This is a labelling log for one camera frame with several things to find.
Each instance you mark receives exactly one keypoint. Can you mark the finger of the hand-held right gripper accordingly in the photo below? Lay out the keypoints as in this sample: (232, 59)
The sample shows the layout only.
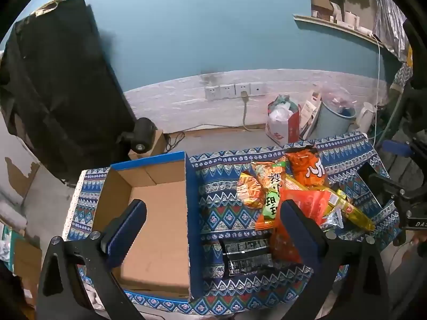
(395, 147)
(383, 183)

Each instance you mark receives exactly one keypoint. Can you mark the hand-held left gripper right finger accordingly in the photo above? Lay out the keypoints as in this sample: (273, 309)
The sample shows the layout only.
(302, 230)

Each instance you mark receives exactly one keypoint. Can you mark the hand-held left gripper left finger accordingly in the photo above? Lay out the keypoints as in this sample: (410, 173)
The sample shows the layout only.
(126, 236)

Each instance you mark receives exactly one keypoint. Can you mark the red snack packet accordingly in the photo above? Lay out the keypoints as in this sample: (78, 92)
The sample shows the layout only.
(310, 206)

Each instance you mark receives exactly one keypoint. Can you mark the cardboard box with blue rim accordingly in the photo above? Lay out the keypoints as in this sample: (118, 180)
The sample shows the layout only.
(156, 226)

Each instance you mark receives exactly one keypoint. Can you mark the orange puffed snack packet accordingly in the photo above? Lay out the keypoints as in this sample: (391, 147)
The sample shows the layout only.
(305, 170)

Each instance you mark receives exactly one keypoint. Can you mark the black snack packet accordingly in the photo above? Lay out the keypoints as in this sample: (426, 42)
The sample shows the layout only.
(247, 256)

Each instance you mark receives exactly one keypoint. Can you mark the long yellow snack packet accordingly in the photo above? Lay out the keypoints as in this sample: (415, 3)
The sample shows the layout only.
(353, 211)

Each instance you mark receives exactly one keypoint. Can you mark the green and orange snack packet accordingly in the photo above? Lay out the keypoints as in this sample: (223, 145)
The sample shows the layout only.
(272, 200)

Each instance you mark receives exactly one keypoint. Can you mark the white kettle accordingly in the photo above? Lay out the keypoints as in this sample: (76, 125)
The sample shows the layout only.
(365, 116)

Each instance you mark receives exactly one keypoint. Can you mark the light blue bin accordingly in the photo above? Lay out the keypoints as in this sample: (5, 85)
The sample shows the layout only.
(330, 123)

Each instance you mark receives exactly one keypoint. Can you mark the grey patterned cloth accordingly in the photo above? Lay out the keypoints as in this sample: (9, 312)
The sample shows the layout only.
(402, 75)

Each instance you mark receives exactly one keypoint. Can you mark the blue patterned tablecloth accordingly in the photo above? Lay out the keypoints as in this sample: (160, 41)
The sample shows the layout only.
(220, 213)

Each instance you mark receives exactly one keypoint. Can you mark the white paper box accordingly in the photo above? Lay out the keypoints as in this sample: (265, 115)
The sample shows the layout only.
(308, 110)

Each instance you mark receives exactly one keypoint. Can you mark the small cardboard box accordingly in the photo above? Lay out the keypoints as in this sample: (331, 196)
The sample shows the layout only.
(160, 143)

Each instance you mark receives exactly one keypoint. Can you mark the brown cardboard box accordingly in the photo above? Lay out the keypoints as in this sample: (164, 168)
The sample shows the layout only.
(26, 266)

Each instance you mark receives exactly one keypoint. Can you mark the red and white bag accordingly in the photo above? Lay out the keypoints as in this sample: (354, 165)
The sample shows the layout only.
(280, 126)

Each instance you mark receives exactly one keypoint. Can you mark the silver foil curtain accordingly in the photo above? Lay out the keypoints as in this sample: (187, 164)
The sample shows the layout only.
(387, 16)

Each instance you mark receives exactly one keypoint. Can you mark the black cloth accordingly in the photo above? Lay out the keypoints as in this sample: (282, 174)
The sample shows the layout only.
(60, 90)

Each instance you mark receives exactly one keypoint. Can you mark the black camera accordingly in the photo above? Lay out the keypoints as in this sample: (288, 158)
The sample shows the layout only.
(143, 133)

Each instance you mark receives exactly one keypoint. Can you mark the wall shelf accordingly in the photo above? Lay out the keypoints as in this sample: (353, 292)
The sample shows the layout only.
(333, 25)

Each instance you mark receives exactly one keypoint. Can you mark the white wall socket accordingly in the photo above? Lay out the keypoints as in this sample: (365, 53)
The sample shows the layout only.
(212, 92)
(227, 91)
(242, 88)
(257, 88)

